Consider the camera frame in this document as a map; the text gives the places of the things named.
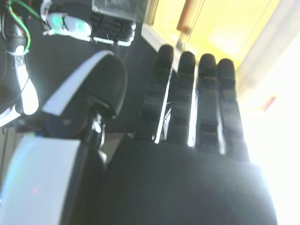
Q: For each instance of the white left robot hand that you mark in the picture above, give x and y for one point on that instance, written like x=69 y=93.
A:
x=72 y=24

